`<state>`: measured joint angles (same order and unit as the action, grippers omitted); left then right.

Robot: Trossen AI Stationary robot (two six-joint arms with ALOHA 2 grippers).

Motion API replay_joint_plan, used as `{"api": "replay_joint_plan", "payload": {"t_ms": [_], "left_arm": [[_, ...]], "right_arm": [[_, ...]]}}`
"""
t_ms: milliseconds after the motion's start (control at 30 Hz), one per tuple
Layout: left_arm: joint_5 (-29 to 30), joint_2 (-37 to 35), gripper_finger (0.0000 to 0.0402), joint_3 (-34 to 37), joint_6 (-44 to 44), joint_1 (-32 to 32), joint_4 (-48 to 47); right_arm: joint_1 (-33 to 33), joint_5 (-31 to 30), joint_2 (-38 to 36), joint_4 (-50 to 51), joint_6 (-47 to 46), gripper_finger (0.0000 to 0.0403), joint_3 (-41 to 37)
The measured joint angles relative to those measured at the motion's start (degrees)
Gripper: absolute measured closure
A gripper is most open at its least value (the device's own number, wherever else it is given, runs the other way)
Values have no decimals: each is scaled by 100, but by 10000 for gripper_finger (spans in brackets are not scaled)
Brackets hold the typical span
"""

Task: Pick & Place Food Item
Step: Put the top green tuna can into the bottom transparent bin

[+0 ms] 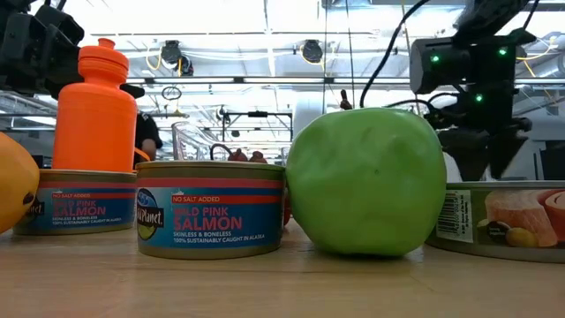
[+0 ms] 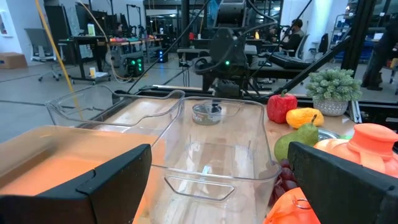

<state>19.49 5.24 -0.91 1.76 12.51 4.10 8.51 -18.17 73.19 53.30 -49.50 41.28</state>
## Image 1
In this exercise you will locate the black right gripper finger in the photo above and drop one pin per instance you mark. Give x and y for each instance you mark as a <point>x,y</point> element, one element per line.
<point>465,150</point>
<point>505,148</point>

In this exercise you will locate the orange plastic squeeze bottle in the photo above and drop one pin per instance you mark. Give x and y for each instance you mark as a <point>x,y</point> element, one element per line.
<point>95,128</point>

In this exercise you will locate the tuna can with barcode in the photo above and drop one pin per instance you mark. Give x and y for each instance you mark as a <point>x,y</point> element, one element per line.
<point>507,221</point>

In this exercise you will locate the green toy apple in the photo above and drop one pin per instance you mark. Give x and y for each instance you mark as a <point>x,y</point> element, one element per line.
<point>366,185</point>

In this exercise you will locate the dark red toy grapes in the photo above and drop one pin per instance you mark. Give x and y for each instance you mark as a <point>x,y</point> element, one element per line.
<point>238,156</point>

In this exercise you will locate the blue label salmon can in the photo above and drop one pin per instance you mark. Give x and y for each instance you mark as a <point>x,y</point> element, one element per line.
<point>207,221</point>
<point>79,212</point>

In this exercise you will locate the toy orange fruit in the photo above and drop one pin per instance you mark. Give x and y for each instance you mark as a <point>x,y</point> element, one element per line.
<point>15,185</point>

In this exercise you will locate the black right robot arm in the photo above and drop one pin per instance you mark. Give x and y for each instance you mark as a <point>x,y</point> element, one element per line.
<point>441,66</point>

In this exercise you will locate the person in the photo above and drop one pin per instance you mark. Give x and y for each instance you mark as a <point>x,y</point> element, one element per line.
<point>148,132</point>

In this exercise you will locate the long ceiling light bar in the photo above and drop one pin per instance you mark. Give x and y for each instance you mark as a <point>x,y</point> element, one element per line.
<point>265,80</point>

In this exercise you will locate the black distant frame stand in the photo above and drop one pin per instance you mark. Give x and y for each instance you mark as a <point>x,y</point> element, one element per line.
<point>258,114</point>

